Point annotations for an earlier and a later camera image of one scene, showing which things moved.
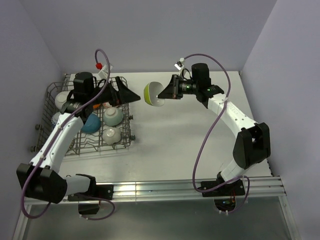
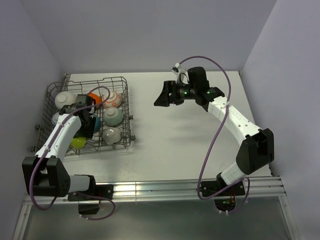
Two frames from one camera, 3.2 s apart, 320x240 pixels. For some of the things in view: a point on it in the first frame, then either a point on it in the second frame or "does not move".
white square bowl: (151, 90) to (78, 142)
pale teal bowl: (112, 116) does not move
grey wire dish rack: (110, 128) does not move
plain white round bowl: (61, 98) does not move
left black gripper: (124, 95) to (88, 133)
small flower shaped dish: (111, 135) does not move
